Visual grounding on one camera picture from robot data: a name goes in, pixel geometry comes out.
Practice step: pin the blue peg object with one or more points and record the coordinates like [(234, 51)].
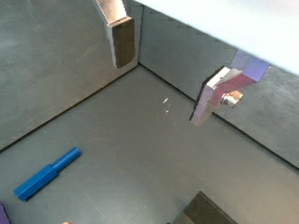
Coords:
[(36, 182)]

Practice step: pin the black angled fixture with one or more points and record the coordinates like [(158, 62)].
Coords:
[(203, 211)]

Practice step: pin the purple base block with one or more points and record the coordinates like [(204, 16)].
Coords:
[(4, 219)]

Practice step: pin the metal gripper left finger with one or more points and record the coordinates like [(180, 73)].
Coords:
[(120, 30)]

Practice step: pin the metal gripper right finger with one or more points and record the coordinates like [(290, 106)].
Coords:
[(221, 88)]

